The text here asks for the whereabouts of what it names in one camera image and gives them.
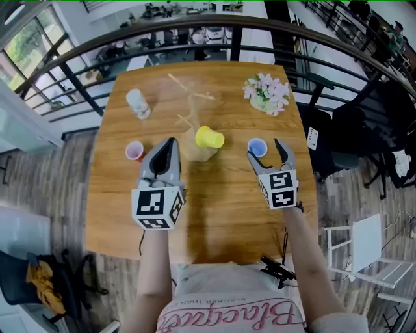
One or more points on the wooden cup tree stand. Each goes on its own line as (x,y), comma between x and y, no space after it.
(195,153)

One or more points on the red plastic cup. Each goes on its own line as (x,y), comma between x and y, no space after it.
(135,151)

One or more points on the pink flowers in pot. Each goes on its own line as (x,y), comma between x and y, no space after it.
(266,94)

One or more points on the person's right forearm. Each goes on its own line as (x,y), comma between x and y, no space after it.
(308,260)

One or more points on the black clip device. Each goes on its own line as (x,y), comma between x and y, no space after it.
(276,270)

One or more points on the person's left forearm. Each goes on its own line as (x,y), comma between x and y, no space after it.
(154,270)

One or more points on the white folding chair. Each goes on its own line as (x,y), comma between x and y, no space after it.
(367,244)

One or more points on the blue plastic cup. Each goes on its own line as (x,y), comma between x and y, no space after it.
(257,148)

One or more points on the clear plastic cup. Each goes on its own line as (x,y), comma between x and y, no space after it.
(138,104)

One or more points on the mustard yellow cloth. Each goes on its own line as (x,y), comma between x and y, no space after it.
(44,286)

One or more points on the white power strip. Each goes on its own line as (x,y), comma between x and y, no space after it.
(312,138)

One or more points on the white crumpled cloth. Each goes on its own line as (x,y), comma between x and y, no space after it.
(402,164)

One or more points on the yellow plastic cup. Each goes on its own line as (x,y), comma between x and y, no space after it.
(209,138)

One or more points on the large glass window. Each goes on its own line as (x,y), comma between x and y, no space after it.
(32,45)

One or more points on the white cabinet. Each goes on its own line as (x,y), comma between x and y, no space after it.
(22,227)

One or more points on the black office chair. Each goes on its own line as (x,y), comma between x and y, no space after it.
(341,140)
(399,123)
(13,276)

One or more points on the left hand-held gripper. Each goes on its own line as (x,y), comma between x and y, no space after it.
(149,203)

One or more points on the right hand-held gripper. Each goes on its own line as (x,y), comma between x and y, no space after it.
(281,192)

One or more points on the white shirt pink print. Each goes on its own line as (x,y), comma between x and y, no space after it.
(227,292)

